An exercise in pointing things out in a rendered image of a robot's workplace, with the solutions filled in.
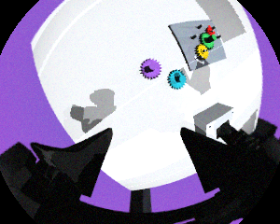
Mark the purple gear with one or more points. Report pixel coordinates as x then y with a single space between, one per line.
150 68

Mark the cyan gear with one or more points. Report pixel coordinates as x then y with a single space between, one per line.
176 79

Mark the yellow gear with black stripe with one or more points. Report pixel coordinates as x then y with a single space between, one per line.
199 50

